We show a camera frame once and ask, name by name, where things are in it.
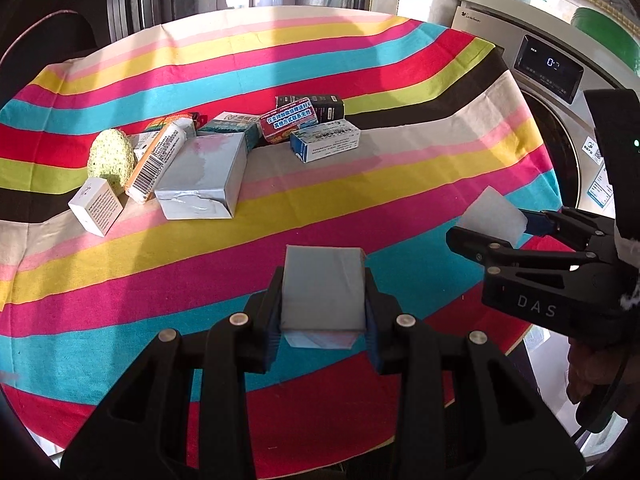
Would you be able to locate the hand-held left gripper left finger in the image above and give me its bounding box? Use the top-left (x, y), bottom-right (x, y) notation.
top-left (60, 265), bottom-right (286, 480)

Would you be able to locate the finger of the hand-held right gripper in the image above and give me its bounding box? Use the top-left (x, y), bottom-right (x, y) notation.
top-left (522, 206), bottom-right (619, 254)
top-left (446, 226), bottom-right (601, 273)

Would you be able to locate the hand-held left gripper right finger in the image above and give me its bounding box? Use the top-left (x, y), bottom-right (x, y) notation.
top-left (362, 267), bottom-right (586, 480)

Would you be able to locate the white sponge block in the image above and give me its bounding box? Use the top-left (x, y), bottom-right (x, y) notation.
top-left (460, 186), bottom-right (530, 250)

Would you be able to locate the small grey box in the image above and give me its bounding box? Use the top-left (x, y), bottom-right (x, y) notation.
top-left (280, 245), bottom-right (368, 351)

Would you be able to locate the white and blue box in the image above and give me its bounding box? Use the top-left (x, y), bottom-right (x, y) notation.
top-left (290, 120), bottom-right (362, 163)

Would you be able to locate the red card packet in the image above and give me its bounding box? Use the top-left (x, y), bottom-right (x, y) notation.
top-left (261, 96), bottom-right (320, 146)

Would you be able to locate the person's right hand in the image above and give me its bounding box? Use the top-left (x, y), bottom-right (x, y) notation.
top-left (566, 335), bottom-right (608, 406)

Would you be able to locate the striped colourful tablecloth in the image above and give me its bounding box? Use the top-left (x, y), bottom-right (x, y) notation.
top-left (0, 5), bottom-right (566, 466)

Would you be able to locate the silver washing machine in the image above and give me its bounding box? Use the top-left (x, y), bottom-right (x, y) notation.
top-left (452, 0), bottom-right (640, 461)

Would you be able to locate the large silver box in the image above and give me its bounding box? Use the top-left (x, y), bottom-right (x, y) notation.
top-left (155, 132), bottom-right (249, 221)

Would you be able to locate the teal box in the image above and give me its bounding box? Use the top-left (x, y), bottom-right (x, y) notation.
top-left (197, 111), bottom-right (263, 151)

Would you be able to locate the orange and white long box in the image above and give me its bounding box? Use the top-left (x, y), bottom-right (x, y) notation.
top-left (125, 122), bottom-right (188, 205)

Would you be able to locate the green plastic basin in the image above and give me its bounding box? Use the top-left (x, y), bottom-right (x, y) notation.
top-left (571, 6), bottom-right (640, 73)

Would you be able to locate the small white box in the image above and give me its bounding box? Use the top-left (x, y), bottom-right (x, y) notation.
top-left (68, 177), bottom-right (125, 237)

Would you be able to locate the black box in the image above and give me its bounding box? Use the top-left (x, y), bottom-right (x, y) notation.
top-left (276, 92), bottom-right (346, 121)

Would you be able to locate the white and gold box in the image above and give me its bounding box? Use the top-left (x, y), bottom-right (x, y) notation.
top-left (128, 132), bottom-right (153, 163)

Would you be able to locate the green speckled sponge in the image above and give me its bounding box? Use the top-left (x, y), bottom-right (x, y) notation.
top-left (87, 130), bottom-right (137, 195)

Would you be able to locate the dark chair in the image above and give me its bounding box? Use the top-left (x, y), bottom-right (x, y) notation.
top-left (0, 10), bottom-right (98, 106)

